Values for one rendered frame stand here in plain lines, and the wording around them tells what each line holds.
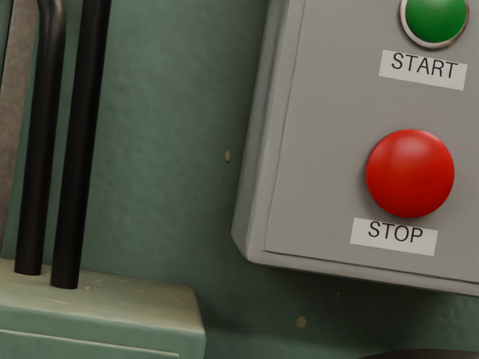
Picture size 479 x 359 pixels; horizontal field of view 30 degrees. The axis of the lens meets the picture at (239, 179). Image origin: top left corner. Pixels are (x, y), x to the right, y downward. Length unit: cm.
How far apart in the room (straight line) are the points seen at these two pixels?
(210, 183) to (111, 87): 6
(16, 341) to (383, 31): 16
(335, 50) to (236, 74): 7
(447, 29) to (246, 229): 10
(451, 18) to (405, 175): 5
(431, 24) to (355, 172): 6
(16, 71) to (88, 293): 12
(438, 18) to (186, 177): 12
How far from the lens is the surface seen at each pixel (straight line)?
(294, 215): 31
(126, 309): 30
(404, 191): 30
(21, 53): 40
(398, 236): 31
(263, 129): 31
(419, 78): 31
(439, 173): 31
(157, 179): 36
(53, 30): 34
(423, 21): 31
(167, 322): 29
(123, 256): 37
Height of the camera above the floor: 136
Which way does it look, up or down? 3 degrees down
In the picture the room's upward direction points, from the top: 9 degrees clockwise
